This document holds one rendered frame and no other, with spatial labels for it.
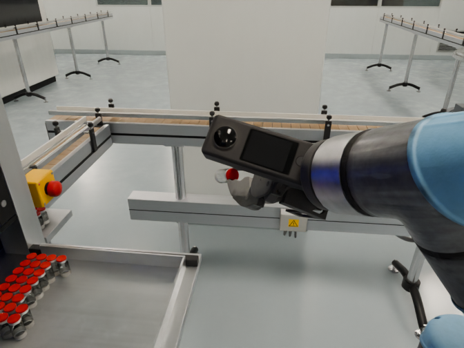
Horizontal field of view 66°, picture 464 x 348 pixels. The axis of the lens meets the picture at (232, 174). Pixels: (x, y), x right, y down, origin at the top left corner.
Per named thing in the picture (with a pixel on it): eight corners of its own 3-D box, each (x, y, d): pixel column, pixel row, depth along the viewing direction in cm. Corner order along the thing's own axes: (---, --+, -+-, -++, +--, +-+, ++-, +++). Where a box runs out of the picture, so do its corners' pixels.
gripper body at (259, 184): (295, 218, 47) (365, 228, 36) (239, 197, 44) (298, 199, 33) (311, 164, 48) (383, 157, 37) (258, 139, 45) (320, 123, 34)
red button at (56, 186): (43, 199, 89) (39, 185, 87) (51, 190, 92) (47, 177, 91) (57, 199, 89) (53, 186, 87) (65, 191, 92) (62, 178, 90)
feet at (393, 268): (414, 341, 165) (422, 320, 158) (384, 266, 209) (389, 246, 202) (432, 342, 164) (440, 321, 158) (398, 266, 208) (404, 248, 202)
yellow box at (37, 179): (16, 206, 89) (7, 181, 85) (33, 192, 95) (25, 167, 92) (45, 208, 88) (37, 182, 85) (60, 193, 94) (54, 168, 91)
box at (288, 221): (279, 230, 163) (280, 214, 159) (279, 224, 168) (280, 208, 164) (306, 232, 162) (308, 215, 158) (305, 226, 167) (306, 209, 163)
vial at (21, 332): (11, 340, 64) (3, 322, 62) (18, 329, 66) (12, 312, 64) (22, 341, 64) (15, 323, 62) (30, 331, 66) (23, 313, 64)
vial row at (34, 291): (-2, 339, 64) (-9, 321, 62) (54, 269, 80) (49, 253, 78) (10, 340, 64) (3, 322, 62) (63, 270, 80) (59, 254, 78)
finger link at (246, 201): (239, 211, 48) (275, 209, 40) (228, 207, 48) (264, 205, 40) (248, 178, 49) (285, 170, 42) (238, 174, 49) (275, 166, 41)
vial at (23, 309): (18, 329, 66) (12, 312, 64) (26, 320, 68) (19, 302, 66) (30, 331, 66) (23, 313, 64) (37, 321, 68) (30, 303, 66)
